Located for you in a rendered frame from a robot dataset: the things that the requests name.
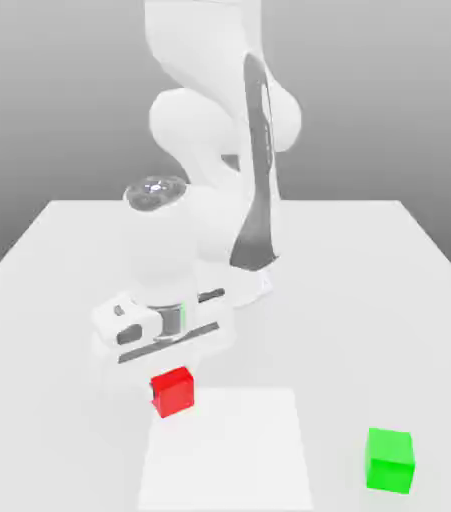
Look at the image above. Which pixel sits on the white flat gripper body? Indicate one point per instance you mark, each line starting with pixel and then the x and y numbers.
pixel 193 348

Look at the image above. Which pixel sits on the small red cube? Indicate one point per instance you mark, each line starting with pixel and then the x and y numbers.
pixel 173 394

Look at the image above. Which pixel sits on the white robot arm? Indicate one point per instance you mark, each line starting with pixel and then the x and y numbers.
pixel 209 120

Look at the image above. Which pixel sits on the small green cube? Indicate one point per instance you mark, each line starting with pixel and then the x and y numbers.
pixel 389 464

